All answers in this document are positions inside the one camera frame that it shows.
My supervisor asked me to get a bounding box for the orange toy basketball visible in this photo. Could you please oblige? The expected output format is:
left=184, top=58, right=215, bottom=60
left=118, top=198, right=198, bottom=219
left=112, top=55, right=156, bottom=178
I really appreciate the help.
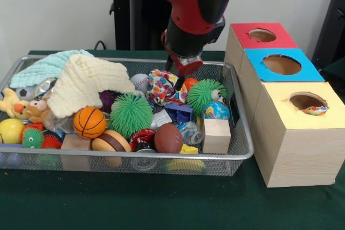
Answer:
left=73, top=107, right=107, bottom=140

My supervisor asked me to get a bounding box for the polka dot cloth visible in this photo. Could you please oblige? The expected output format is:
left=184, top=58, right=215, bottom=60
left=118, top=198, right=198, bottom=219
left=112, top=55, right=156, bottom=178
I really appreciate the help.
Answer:
left=146, top=68, right=188, bottom=106

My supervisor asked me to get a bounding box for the yellow smiley ball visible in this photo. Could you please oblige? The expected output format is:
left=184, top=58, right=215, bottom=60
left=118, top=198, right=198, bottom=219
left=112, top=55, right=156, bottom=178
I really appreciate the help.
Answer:
left=0, top=119, right=25, bottom=144

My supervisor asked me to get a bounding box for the cream waffle cloth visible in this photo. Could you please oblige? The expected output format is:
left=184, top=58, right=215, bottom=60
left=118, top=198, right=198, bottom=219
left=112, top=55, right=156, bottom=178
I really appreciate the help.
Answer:
left=47, top=54, right=137, bottom=119

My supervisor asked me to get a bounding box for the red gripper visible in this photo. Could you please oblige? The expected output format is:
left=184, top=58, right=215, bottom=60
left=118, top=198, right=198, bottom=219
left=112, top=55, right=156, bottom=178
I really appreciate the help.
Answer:
left=161, top=32, right=204, bottom=91

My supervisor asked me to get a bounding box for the wooden box with three holes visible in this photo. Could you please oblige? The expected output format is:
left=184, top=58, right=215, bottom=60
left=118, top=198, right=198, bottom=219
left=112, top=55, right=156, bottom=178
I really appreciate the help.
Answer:
left=223, top=22, right=345, bottom=188

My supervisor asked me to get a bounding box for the green spiky ball with eyes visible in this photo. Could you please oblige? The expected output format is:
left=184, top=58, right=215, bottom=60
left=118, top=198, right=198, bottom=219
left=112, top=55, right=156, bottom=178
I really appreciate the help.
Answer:
left=187, top=79, right=229, bottom=116

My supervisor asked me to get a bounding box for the plain wooden cube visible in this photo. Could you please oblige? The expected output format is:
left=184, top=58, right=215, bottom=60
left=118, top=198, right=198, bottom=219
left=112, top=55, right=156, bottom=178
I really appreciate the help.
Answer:
left=202, top=118, right=232, bottom=155

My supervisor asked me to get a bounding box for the green spiky rubber ball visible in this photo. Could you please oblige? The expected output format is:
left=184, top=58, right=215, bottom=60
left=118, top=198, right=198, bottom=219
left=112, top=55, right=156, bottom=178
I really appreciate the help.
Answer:
left=109, top=92, right=154, bottom=141

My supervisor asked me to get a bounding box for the black chair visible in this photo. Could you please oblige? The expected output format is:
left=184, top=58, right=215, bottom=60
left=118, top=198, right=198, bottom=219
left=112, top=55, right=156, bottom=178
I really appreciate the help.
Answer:
left=311, top=0, right=345, bottom=72

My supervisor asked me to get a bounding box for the toy burger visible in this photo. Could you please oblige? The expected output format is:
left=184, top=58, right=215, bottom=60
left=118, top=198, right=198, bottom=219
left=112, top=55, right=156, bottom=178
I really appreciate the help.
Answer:
left=91, top=129, right=133, bottom=152

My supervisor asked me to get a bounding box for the dark green table cloth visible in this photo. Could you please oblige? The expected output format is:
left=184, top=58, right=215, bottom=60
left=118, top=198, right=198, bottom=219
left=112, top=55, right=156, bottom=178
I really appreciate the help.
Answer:
left=0, top=50, right=345, bottom=230

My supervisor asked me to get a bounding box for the clear mesh bin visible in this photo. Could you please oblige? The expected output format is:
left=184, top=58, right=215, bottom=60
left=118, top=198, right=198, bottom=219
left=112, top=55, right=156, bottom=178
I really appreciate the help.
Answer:
left=0, top=54, right=254, bottom=177

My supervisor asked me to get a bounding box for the globe print ball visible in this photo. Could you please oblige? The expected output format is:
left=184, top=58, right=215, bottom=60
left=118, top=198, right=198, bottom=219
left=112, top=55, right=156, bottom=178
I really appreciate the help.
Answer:
left=202, top=101, right=231, bottom=120

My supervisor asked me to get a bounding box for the green cloth of side table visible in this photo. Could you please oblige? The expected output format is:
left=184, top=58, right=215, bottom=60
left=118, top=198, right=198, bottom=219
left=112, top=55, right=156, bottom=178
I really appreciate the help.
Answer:
left=320, top=57, right=345, bottom=85

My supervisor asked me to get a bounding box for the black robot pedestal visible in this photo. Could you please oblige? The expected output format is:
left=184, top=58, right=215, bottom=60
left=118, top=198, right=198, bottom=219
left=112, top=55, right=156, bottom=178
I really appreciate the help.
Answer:
left=109, top=0, right=173, bottom=51

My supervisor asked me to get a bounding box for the mint waffle cloth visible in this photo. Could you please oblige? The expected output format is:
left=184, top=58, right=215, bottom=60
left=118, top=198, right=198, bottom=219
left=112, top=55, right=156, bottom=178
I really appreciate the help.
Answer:
left=10, top=49, right=94, bottom=89

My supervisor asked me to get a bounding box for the brown toy football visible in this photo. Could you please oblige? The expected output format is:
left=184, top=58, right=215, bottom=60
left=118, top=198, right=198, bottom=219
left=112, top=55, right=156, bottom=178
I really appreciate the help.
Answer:
left=154, top=123, right=183, bottom=154

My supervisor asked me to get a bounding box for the white colourful print cloth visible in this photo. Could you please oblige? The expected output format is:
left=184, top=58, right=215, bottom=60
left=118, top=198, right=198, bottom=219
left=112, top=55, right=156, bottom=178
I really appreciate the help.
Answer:
left=301, top=105, right=329, bottom=116

